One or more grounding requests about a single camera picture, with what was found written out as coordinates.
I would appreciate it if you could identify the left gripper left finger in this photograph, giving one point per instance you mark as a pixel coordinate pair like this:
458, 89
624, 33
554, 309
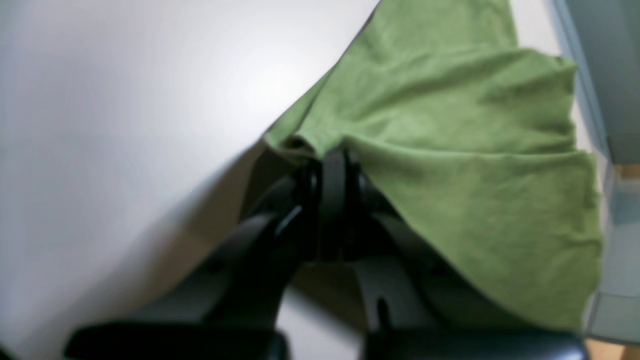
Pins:
227, 308

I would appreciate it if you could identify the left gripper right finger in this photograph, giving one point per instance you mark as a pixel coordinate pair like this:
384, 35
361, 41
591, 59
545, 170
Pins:
417, 306

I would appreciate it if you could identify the green t-shirt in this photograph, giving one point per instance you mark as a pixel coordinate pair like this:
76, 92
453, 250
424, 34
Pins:
469, 137

